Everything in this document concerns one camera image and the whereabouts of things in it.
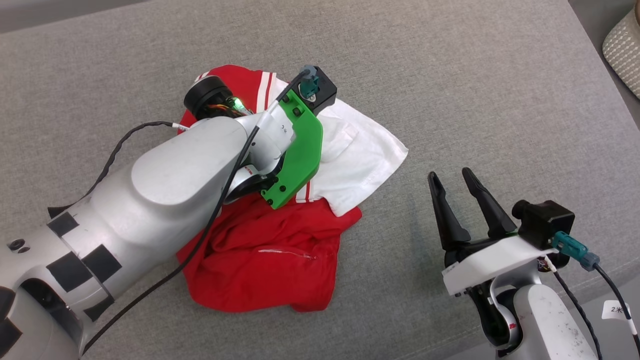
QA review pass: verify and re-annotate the white paper label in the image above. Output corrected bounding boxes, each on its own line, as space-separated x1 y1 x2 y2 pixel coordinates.
601 299 632 321

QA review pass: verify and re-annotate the thin black braided cable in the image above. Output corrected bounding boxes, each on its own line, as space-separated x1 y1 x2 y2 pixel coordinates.
47 120 192 219

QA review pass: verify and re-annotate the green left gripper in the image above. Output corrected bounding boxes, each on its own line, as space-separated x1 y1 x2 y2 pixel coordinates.
260 90 325 210

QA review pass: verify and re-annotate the black cable with teal plug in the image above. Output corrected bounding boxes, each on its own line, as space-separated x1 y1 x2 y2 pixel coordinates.
551 230 640 360
80 64 321 357

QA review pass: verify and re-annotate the beige woven basket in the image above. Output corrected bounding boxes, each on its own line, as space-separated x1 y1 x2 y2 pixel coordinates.
602 5 640 101

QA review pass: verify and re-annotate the red white basketball jersey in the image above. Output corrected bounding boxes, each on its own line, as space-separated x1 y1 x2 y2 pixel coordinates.
176 64 409 314

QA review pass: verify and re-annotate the black cylindrical left gripper motor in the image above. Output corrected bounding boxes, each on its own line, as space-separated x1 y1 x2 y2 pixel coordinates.
183 75 237 121

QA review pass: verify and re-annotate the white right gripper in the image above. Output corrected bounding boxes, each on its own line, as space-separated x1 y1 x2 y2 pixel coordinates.
427 167 559 297

